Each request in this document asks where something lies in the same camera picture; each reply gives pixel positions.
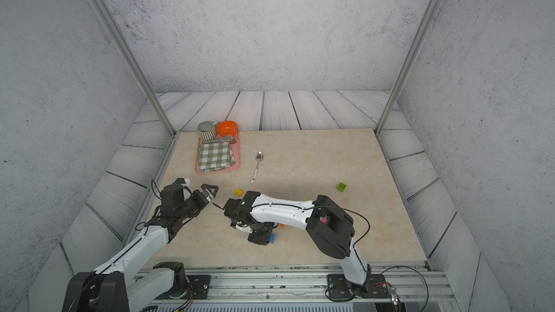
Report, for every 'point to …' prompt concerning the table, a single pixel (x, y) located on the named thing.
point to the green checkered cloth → (213, 155)
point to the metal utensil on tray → (225, 139)
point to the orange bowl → (227, 128)
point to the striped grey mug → (207, 130)
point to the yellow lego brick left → (239, 192)
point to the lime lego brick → (341, 186)
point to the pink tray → (235, 149)
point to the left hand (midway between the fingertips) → (215, 192)
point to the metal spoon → (259, 157)
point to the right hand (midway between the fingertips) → (268, 237)
